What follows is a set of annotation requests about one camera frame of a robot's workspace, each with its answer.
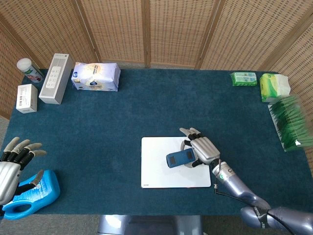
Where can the white purple tissue pack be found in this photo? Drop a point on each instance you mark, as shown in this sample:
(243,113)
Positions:
(95,77)

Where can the white-capped cylindrical can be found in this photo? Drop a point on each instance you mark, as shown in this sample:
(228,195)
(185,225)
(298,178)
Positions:
(33,74)

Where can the wooden woven folding screen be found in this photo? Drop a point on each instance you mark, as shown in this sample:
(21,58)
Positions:
(171,29)

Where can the clear box of green sachets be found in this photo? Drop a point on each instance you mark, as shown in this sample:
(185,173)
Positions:
(291,122)

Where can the small white cardboard box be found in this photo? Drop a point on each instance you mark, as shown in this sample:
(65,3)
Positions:
(27,98)

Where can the blue detergent bottle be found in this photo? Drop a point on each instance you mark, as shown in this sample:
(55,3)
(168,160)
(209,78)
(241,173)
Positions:
(49,191)

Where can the green wet wipes pack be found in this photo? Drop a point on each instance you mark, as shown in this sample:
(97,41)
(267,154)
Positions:
(244,78)

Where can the blue board eraser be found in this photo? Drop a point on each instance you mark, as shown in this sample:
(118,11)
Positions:
(179,159)

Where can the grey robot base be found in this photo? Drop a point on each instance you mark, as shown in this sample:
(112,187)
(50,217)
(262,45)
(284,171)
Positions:
(146,225)

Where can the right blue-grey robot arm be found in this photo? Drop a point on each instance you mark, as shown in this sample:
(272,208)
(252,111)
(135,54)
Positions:
(234,183)

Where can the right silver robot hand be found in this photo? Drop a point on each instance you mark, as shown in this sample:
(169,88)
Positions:
(206,150)

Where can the green open tissue pack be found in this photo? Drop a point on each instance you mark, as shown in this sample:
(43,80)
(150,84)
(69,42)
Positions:
(270,86)

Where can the long grey power strip box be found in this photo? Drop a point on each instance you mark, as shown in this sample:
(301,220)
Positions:
(53,80)

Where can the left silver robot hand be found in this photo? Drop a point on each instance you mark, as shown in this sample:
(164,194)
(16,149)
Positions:
(8,178)

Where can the blue carpet table cover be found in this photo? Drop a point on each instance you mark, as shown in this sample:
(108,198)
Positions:
(97,122)

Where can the white board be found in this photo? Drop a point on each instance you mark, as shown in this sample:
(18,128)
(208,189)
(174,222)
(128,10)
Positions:
(156,176)

